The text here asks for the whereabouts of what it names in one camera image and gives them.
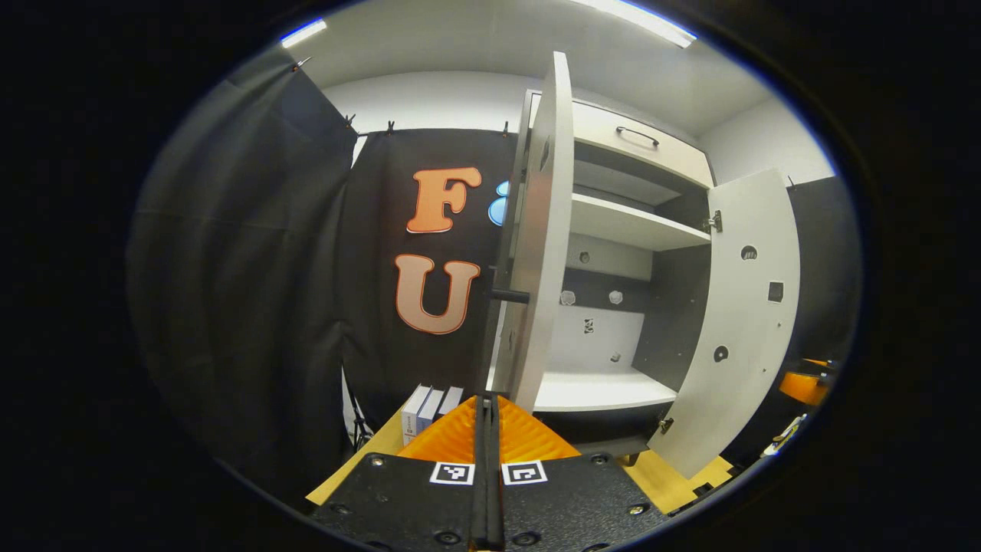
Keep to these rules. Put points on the ceiling light strip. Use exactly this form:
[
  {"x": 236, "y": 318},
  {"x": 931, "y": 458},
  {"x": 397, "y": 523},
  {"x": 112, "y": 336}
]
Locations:
[
  {"x": 303, "y": 33},
  {"x": 644, "y": 21}
]

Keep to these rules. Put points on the white cabinet bottom shelf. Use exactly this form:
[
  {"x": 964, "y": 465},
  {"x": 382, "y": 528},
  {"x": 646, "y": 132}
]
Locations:
[{"x": 598, "y": 391}]

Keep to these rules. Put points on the black backdrop cloth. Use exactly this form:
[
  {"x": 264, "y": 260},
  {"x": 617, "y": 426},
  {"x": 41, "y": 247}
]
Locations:
[{"x": 230, "y": 268}]

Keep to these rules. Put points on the metal door hinge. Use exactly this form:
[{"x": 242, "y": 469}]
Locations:
[
  {"x": 665, "y": 424},
  {"x": 714, "y": 222}
]

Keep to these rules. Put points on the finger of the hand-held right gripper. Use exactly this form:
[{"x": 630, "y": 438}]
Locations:
[{"x": 801, "y": 387}]

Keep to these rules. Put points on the light blue book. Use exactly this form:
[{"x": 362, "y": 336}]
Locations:
[{"x": 429, "y": 406}]

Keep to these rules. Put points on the white double-door shoe cabinet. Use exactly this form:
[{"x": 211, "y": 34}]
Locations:
[{"x": 605, "y": 126}]

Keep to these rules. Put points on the white shoe cabinet door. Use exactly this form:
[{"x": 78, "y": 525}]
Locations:
[
  {"x": 743, "y": 307},
  {"x": 548, "y": 230}
]

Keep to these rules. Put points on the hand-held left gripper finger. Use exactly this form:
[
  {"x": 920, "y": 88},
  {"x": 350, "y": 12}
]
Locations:
[
  {"x": 496, "y": 498},
  {"x": 481, "y": 498}
]

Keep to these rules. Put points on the white cabinet shelf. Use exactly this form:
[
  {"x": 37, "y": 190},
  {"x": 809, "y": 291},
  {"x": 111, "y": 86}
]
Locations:
[
  {"x": 598, "y": 391},
  {"x": 628, "y": 224}
]

